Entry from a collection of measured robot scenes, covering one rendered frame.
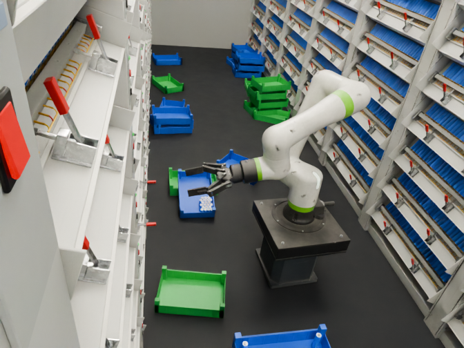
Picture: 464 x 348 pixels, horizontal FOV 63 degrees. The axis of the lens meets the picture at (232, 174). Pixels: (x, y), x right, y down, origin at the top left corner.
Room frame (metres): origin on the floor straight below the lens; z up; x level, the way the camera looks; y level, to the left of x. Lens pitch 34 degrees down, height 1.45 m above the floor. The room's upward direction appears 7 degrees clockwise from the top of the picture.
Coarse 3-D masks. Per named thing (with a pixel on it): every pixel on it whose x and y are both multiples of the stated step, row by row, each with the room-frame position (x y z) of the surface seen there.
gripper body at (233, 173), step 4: (232, 164) 1.23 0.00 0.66; (236, 164) 1.23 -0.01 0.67; (224, 168) 1.24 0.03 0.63; (228, 168) 1.24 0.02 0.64; (232, 168) 1.21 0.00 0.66; (236, 168) 1.21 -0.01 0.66; (220, 172) 1.22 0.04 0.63; (224, 172) 1.22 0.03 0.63; (228, 172) 1.22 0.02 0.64; (232, 172) 1.19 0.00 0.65; (236, 172) 1.20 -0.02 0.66; (240, 172) 1.20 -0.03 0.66; (228, 176) 1.19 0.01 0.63; (232, 176) 1.19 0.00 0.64; (236, 176) 1.19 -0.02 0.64; (240, 176) 1.19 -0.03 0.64; (224, 180) 1.18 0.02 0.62; (228, 180) 1.17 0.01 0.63; (232, 180) 1.18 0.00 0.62; (236, 180) 1.19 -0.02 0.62; (240, 180) 1.19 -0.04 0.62
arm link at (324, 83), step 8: (320, 72) 1.62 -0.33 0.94; (328, 72) 1.61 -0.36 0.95; (312, 80) 1.62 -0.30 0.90; (320, 80) 1.59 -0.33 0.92; (328, 80) 1.57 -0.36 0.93; (336, 80) 1.55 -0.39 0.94; (312, 88) 1.59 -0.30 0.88; (320, 88) 1.57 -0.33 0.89; (328, 88) 1.55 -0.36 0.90; (312, 96) 1.57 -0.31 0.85; (320, 96) 1.56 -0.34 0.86; (304, 104) 1.57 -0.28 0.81; (312, 104) 1.55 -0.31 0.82; (296, 144) 1.49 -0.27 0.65; (296, 152) 1.48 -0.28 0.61
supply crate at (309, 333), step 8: (320, 328) 0.75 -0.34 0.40; (240, 336) 0.68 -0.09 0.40; (248, 336) 0.70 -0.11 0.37; (256, 336) 0.71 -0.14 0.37; (264, 336) 0.71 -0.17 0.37; (272, 336) 0.72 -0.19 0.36; (280, 336) 0.73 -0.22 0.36; (288, 336) 0.73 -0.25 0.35; (296, 336) 0.74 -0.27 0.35; (304, 336) 0.75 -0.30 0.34; (312, 336) 0.75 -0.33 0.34; (240, 344) 0.70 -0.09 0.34; (248, 344) 0.70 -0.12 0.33; (256, 344) 0.71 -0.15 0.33; (264, 344) 0.72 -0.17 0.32; (272, 344) 0.72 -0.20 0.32; (280, 344) 0.72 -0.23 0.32; (288, 344) 0.73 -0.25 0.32; (296, 344) 0.73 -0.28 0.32; (304, 344) 0.73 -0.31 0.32; (320, 344) 0.74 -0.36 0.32; (328, 344) 0.71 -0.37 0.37
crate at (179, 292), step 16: (176, 272) 1.20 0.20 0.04; (192, 272) 1.21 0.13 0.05; (224, 272) 1.21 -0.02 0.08; (160, 288) 1.13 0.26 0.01; (176, 288) 1.14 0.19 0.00; (192, 288) 1.16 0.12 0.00; (208, 288) 1.17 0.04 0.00; (224, 288) 1.14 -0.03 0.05; (160, 304) 1.01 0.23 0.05; (176, 304) 1.06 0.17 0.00; (192, 304) 1.07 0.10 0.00; (208, 304) 1.08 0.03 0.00; (224, 304) 1.03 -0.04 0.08
